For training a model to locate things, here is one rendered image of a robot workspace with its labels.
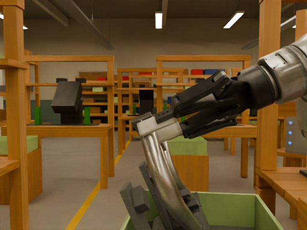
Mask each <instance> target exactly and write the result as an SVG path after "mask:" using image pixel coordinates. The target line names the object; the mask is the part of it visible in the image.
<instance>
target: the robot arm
mask: <svg viewBox="0 0 307 230"><path fill-rule="evenodd" d="M294 99H296V120H297V124H298V128H299V130H300V132H301V134H302V136H303V137H305V138H306V139H307V33H306V34H305V35H303V36H301V37H300V38H299V39H298V40H297V41H295V42H294V43H292V44H291V45H289V46H285V47H283V48H281V49H280V50H277V51H275V52H273V53H270V54H268V55H266V56H263V57H261V58H260V59H259V60H258V62H257V65H253V66H251V67H249V68H246V69H244V70H242V71H239V72H238V74H237V76H236V77H228V76H227V75H226V73H225V72H224V70H223V69H218V70H217V71H216V72H215V73H214V74H213V75H212V76H210V77H208V78H207V79H205V80H203V81H201V82H199V83H197V84H195V85H193V86H191V87H190V88H188V89H186V90H184V91H182V92H180V93H178V94H176V95H174V96H173V97H172V98H171V100H172V101H171V102H170V104H169V105H170V108H168V109H166V110H163V111H161V112H159V113H156V114H155V115H154V116H153V117H151V118H149V119H146V120H144V121H141V122H139V123H137V127H138V132H139V135H140V137H143V136H146V135H148V134H150V133H153V132H156V133H157V137H158V140H159V143H162V142H165V141H168V140H171V139H173V138H176V137H178V136H180V135H183V136H184V138H189V139H193V138H196V137H199V136H202V135H204V134H207V133H210V132H213V131H216V130H219V129H221V128H224V127H229V126H235V125H237V124H238V122H237V121H236V118H237V116H238V115H239V114H241V113H243V112H244V111H245V110H247V109H252V110H260V109H262V108H264V107H266V106H269V105H271V104H273V103H276V104H278V105H282V104H284V103H287V102H289V101H292V100H294ZM217 109H218V110H217ZM201 110H202V111H201ZM198 111H201V112H199V113H197V114H195V115H193V116H192V117H190V118H188V119H186V120H184V121H182V122H181V123H178V121H177V119H176V118H180V117H183V116H186V115H190V114H193V113H196V112H198ZM218 111H219V112H218Z"/></svg>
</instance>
